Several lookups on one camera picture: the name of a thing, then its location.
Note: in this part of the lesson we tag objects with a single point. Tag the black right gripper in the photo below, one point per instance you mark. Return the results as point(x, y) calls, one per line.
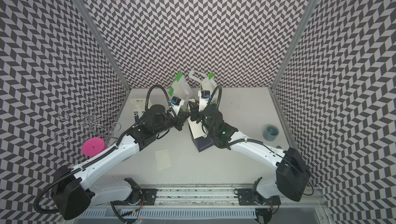
point(194, 110)

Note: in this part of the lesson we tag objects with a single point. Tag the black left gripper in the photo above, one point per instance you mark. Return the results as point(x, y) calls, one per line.
point(181, 118)

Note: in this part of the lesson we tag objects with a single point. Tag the green white bag front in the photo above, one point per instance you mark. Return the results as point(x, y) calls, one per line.
point(181, 89)

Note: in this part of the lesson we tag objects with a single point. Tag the green white bag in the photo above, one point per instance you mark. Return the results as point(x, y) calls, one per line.
point(181, 89)
point(206, 81)

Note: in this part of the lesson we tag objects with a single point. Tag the navy cream Cheerful bag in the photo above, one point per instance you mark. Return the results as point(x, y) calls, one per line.
point(201, 143)
point(138, 106)

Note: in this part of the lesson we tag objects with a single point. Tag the cream receipt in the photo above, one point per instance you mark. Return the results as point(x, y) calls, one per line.
point(162, 159)
point(196, 129)

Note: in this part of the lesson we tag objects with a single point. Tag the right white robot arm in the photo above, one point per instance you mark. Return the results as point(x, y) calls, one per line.
point(288, 176)

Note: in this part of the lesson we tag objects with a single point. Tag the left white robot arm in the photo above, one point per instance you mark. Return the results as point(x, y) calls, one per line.
point(74, 189)

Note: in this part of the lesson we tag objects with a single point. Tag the grey blue cup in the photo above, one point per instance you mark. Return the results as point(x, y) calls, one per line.
point(270, 133)

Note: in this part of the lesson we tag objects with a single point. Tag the pink plastic cup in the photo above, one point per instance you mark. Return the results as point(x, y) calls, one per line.
point(93, 146)

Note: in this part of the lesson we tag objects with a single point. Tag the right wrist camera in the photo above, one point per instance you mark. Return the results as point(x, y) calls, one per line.
point(204, 96)

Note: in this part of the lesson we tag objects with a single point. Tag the silver wire stand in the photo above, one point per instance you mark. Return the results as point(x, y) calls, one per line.
point(93, 122)

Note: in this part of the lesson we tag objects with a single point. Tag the white vented cable duct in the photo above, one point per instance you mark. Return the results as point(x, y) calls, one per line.
point(175, 214)

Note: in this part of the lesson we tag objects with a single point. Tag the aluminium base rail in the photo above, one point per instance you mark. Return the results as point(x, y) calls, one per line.
point(220, 196)

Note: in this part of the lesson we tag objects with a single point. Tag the aluminium corner post left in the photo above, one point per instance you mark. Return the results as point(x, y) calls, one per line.
point(101, 42)

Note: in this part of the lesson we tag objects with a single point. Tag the aluminium corner post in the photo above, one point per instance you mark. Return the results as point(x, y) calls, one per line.
point(295, 40)
point(101, 42)

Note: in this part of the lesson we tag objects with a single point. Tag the aluminium corner post right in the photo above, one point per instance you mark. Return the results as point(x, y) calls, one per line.
point(295, 40)

